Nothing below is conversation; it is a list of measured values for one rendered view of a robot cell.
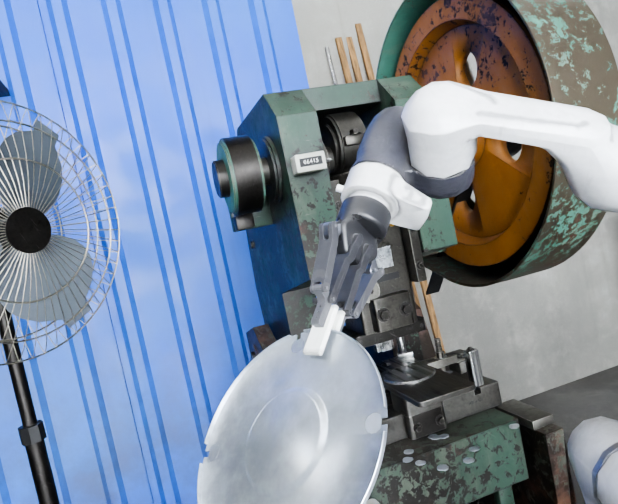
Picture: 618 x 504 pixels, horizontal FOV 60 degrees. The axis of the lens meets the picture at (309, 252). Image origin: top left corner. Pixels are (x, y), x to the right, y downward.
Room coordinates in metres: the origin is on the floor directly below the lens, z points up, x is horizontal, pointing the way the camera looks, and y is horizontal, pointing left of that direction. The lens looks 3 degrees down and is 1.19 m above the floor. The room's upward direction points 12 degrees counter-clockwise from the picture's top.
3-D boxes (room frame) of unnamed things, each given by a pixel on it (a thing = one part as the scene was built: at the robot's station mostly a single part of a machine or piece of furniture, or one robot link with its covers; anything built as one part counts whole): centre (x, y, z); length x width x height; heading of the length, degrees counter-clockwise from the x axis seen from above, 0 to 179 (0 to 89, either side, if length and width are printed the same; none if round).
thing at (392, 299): (1.33, -0.15, 1.04); 0.17 x 0.15 x 0.30; 17
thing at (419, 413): (1.20, -0.19, 0.72); 0.25 x 0.14 x 0.14; 17
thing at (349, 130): (1.37, -0.14, 1.27); 0.21 x 0.12 x 0.34; 17
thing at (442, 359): (1.42, -0.30, 0.76); 0.17 x 0.06 x 0.10; 107
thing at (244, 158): (1.32, 0.10, 1.31); 0.22 x 0.12 x 0.22; 17
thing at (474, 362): (1.30, -0.34, 0.75); 0.03 x 0.03 x 0.10; 17
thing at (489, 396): (1.37, -0.14, 0.68); 0.45 x 0.30 x 0.06; 107
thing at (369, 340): (1.38, -0.14, 0.86); 0.20 x 0.16 x 0.05; 107
